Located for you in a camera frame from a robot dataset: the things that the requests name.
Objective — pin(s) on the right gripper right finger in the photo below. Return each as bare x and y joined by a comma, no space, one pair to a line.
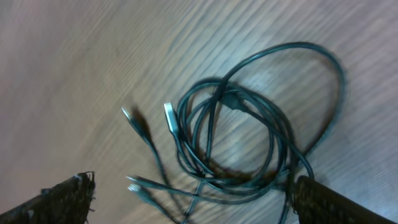
315,203

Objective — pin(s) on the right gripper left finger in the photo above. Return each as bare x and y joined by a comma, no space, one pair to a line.
68,202

